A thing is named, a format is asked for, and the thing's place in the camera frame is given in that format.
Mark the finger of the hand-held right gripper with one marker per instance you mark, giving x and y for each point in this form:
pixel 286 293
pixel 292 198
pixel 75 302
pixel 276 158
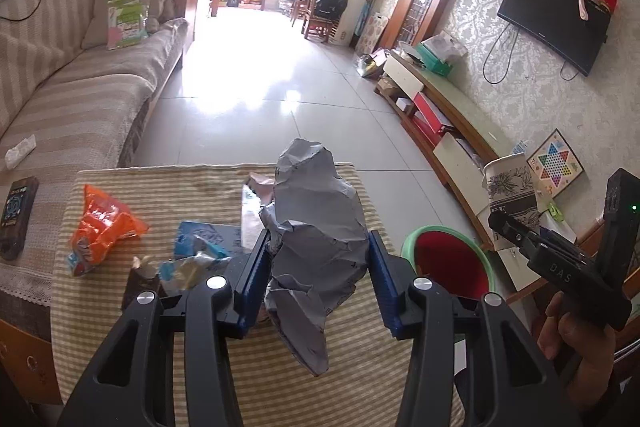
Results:
pixel 555 241
pixel 515 234

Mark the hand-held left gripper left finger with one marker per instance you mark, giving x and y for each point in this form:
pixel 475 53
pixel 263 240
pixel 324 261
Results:
pixel 252 282

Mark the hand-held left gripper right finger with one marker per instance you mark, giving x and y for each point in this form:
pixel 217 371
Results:
pixel 382 282

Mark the floral paper cup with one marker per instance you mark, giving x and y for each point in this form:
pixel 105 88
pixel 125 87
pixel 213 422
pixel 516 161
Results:
pixel 510 187

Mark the blue white carton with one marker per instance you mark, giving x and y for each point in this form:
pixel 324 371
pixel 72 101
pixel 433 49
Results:
pixel 210 237

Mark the green bin with red liner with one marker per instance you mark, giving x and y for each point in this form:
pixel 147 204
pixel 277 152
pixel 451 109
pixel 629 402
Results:
pixel 450 262

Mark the grey wrapper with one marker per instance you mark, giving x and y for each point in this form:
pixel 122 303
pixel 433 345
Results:
pixel 315 232

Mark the person's right hand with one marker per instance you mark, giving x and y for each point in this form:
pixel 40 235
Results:
pixel 595 352

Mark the checkers board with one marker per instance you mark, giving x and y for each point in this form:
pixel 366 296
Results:
pixel 555 162

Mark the striped tablecloth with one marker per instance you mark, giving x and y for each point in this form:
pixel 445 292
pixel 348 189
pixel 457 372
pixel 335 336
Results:
pixel 190 192

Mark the wooden television cabinet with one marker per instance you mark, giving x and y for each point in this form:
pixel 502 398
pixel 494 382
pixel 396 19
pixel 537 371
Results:
pixel 465 117

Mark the red box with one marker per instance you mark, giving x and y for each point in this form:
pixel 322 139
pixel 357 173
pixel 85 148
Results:
pixel 430 114

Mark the orange snack bag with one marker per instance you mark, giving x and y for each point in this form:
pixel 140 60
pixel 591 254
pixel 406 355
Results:
pixel 100 232

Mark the white plastic bag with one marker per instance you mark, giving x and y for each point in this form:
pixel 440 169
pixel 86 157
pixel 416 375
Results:
pixel 447 44

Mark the black television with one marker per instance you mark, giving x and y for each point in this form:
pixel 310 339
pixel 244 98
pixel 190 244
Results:
pixel 555 19

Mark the wooden side table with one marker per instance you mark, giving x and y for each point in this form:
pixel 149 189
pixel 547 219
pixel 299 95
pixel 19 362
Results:
pixel 25 362

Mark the black box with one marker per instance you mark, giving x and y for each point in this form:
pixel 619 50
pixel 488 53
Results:
pixel 17 217

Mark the patterned board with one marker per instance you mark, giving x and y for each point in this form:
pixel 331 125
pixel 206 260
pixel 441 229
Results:
pixel 372 34

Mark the striped beige sofa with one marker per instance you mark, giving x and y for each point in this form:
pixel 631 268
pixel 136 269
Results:
pixel 75 97

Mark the wooden chair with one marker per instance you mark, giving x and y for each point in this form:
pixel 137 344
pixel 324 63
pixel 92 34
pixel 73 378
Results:
pixel 320 29

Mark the white tissue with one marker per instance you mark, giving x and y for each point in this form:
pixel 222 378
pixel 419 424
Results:
pixel 20 152

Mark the black backpack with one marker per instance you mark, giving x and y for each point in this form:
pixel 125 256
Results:
pixel 331 3

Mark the green snack bag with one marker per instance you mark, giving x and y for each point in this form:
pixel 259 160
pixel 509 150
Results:
pixel 127 22

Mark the beige cushion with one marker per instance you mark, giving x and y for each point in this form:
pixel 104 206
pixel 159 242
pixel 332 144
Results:
pixel 97 17

